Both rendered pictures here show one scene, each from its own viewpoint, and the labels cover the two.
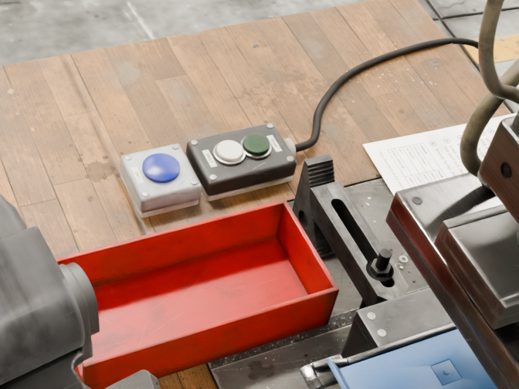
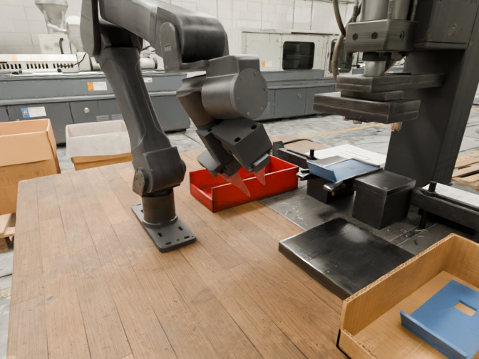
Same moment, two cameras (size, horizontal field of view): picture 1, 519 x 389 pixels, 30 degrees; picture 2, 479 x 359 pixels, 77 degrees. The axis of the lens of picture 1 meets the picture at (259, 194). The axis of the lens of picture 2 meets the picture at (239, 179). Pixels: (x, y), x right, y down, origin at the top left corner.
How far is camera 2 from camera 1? 49 cm
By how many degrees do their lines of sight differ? 25
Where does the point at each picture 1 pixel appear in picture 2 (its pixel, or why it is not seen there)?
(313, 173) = (276, 144)
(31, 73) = not seen: hidden behind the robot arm
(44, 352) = (212, 35)
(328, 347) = (301, 192)
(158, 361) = (239, 193)
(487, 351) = (370, 112)
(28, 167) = not seen: hidden behind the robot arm
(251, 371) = (275, 199)
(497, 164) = (351, 38)
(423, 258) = (331, 106)
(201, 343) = (254, 186)
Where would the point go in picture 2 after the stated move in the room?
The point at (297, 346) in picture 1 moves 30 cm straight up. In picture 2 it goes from (289, 193) to (298, 65)
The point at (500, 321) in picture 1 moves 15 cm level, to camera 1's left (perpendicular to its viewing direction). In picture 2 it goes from (372, 87) to (287, 87)
